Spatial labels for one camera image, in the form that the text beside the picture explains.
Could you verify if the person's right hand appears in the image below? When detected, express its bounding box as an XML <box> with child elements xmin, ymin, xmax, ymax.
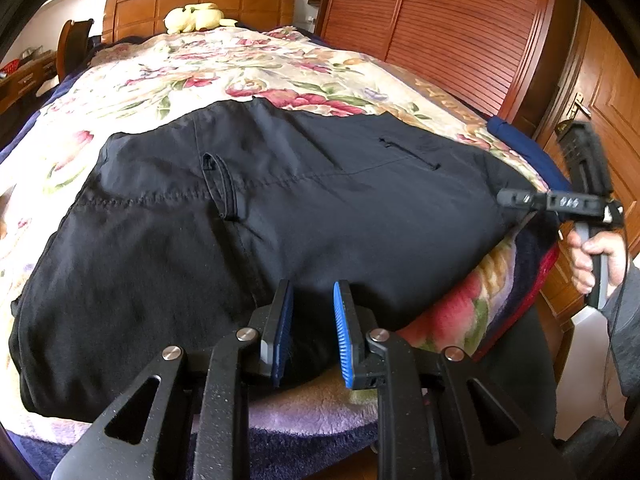
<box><xmin>569</xmin><ymin>233</ymin><xmax>629</xmax><ymax>295</ymax></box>

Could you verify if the brass door handle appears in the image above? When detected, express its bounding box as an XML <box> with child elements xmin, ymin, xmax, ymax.
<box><xmin>554</xmin><ymin>92</ymin><xmax>587</xmax><ymax>137</ymax></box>

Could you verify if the wooden door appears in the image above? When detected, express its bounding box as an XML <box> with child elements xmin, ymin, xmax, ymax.
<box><xmin>531</xmin><ymin>4</ymin><xmax>640</xmax><ymax>333</ymax></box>

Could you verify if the yellow plush toy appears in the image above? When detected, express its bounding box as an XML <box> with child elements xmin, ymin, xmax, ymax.
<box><xmin>163</xmin><ymin>2</ymin><xmax>239</xmax><ymax>35</ymax></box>

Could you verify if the blue cloth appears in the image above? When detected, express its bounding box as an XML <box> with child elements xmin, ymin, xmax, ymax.
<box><xmin>486</xmin><ymin>115</ymin><xmax>572</xmax><ymax>192</ymax></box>

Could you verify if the wooden bed headboard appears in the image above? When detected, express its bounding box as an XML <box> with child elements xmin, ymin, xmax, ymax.
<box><xmin>102</xmin><ymin>0</ymin><xmax>297</xmax><ymax>44</ymax></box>

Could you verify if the person's dark trouser leg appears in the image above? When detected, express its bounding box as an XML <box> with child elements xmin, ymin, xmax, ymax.
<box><xmin>472</xmin><ymin>304</ymin><xmax>621</xmax><ymax>480</ymax></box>

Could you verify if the wooden desk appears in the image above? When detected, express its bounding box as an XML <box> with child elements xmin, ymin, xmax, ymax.
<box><xmin>0</xmin><ymin>50</ymin><xmax>59</xmax><ymax>117</ymax></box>

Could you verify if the wooden slatted wardrobe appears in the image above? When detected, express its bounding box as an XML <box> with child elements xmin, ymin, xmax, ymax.
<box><xmin>319</xmin><ymin>0</ymin><xmax>559</xmax><ymax>137</ymax></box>

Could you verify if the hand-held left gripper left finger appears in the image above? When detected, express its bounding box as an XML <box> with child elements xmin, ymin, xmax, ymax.
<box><xmin>50</xmin><ymin>279</ymin><xmax>296</xmax><ymax>480</ymax></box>

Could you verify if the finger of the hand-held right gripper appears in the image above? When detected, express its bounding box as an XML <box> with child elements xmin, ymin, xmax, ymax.
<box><xmin>497</xmin><ymin>186</ymin><xmax>549</xmax><ymax>212</ymax></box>

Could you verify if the person's right forearm grey sleeve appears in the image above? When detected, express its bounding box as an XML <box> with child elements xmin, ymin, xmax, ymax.
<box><xmin>601</xmin><ymin>265</ymin><xmax>640</xmax><ymax>403</ymax></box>

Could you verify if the black cable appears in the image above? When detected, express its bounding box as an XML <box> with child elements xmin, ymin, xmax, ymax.
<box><xmin>601</xmin><ymin>210</ymin><xmax>632</xmax><ymax>423</ymax></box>

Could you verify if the black coat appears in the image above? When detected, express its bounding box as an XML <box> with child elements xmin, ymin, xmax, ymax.
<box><xmin>9</xmin><ymin>97</ymin><xmax>549</xmax><ymax>425</ymax></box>

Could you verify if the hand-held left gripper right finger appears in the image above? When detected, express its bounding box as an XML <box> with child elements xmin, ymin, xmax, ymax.
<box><xmin>332</xmin><ymin>280</ymin><xmax>568</xmax><ymax>480</ymax></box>

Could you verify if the wooden chair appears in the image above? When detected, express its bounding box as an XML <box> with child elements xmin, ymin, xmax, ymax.
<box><xmin>55</xmin><ymin>18</ymin><xmax>95</xmax><ymax>84</ymax></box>

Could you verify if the floral blanket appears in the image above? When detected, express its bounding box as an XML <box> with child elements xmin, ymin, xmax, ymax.
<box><xmin>0</xmin><ymin>25</ymin><xmax>568</xmax><ymax>480</ymax></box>

